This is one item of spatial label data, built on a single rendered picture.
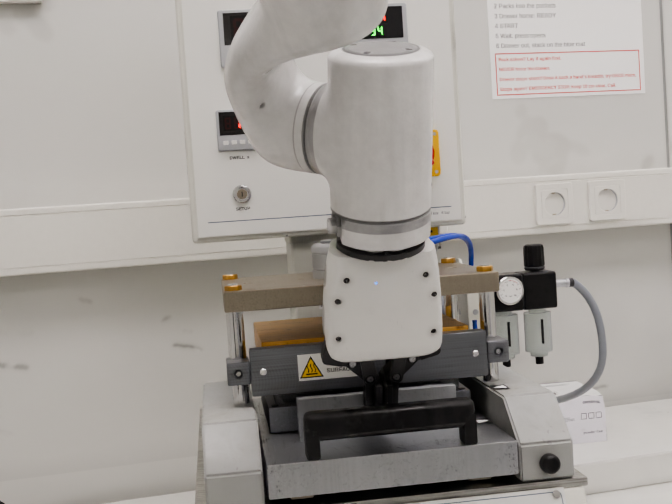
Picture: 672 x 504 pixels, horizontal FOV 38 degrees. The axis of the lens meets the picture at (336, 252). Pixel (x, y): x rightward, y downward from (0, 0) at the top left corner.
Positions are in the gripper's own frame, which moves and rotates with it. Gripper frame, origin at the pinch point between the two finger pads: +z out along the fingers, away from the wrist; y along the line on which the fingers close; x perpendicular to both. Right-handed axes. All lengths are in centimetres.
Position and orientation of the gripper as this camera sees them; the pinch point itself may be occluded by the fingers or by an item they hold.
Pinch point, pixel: (380, 396)
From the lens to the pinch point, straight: 89.4
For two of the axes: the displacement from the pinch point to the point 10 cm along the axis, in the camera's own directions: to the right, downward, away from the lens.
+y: 9.9, -0.7, 1.2
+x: -1.4, -3.8, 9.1
